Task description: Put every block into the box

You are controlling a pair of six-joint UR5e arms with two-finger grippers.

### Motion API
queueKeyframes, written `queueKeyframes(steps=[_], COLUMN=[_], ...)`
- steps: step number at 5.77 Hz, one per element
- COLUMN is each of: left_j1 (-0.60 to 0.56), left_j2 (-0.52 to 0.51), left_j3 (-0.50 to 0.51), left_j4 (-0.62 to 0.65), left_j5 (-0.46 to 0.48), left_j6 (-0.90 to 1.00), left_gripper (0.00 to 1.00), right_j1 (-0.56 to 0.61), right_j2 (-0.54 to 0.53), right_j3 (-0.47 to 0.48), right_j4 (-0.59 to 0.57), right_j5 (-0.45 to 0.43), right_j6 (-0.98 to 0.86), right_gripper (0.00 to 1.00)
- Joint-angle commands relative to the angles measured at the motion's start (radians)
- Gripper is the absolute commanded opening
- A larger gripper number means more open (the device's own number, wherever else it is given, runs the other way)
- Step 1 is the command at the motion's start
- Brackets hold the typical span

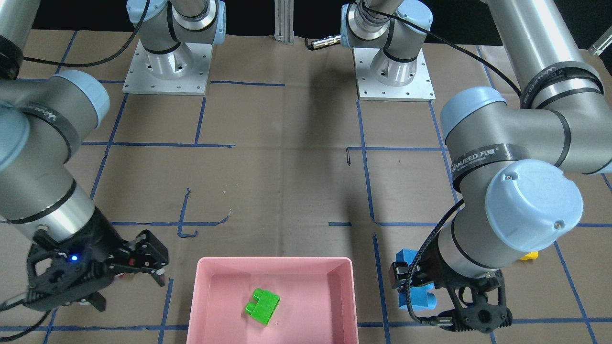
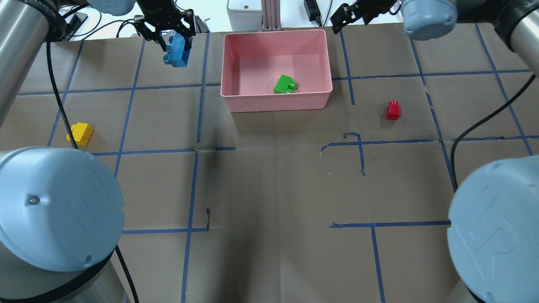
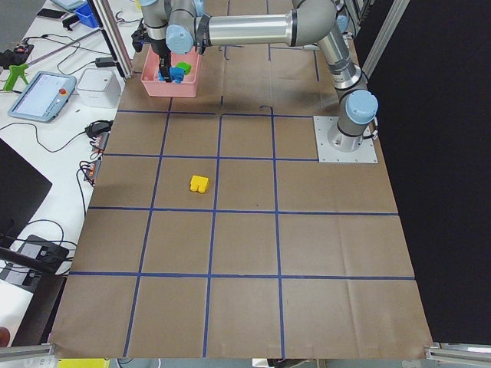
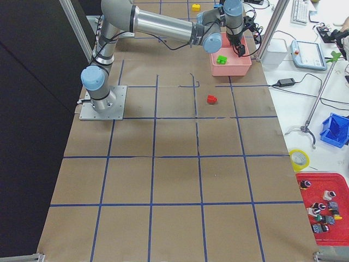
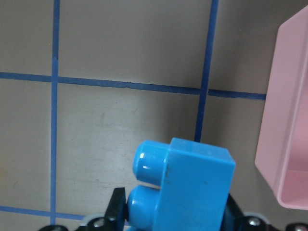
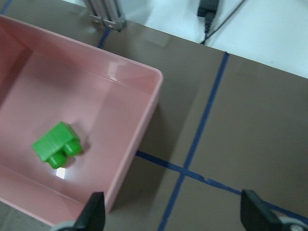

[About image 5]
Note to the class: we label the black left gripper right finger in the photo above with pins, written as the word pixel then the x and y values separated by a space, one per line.
pixel 232 217

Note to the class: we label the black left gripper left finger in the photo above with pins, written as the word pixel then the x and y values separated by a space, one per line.
pixel 116 212

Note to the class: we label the blue toy block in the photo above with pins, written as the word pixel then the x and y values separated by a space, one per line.
pixel 186 186

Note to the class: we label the pink plastic box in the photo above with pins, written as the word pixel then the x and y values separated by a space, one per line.
pixel 282 150

